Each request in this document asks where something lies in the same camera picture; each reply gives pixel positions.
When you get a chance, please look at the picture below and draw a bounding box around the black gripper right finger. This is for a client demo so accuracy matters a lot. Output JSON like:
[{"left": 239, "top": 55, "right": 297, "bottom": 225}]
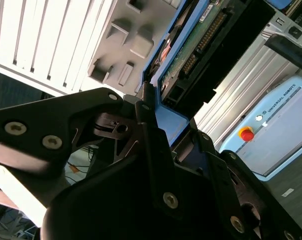
[{"left": 175, "top": 129, "right": 302, "bottom": 240}]

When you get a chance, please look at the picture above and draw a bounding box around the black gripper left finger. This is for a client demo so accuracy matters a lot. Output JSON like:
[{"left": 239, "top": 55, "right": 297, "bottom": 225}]
[{"left": 0, "top": 81, "right": 181, "bottom": 211}]

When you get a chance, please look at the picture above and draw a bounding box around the hard disk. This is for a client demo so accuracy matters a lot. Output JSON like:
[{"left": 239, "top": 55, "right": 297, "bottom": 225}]
[{"left": 140, "top": 0, "right": 277, "bottom": 148}]

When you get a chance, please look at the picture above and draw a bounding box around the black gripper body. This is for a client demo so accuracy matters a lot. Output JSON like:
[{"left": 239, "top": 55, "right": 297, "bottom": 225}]
[{"left": 40, "top": 153, "right": 233, "bottom": 240}]

